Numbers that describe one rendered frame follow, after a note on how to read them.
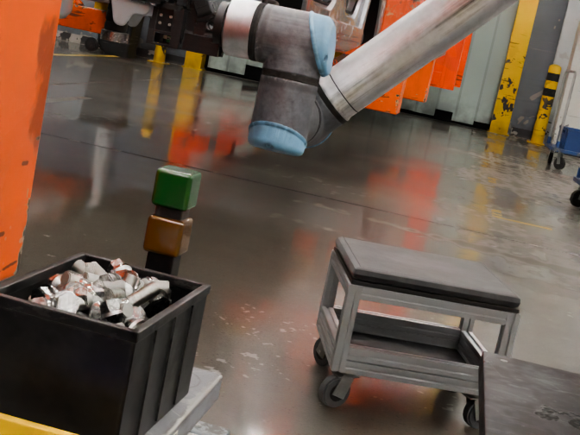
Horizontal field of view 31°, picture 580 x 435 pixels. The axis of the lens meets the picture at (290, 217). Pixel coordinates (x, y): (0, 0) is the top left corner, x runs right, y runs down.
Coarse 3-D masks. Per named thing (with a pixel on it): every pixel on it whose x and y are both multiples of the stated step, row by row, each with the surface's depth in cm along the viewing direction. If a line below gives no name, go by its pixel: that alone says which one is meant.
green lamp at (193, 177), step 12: (168, 168) 108; (180, 168) 110; (156, 180) 108; (168, 180) 107; (180, 180) 107; (192, 180) 107; (156, 192) 108; (168, 192) 108; (180, 192) 107; (192, 192) 109; (156, 204) 108; (168, 204) 108; (180, 204) 108; (192, 204) 110
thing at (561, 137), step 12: (564, 72) 1057; (576, 72) 1008; (552, 120) 1068; (564, 120) 1013; (564, 132) 1033; (576, 132) 1018; (552, 144) 1066; (564, 144) 1021; (576, 144) 1020; (552, 156) 1071
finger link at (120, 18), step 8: (112, 0) 162; (120, 0) 162; (128, 0) 162; (112, 8) 162; (120, 8) 162; (128, 8) 162; (136, 8) 162; (144, 8) 162; (120, 16) 162; (128, 16) 162; (120, 24) 163
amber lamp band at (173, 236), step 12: (156, 216) 109; (156, 228) 108; (168, 228) 108; (180, 228) 108; (144, 240) 109; (156, 240) 109; (168, 240) 108; (180, 240) 108; (156, 252) 109; (168, 252) 109; (180, 252) 109
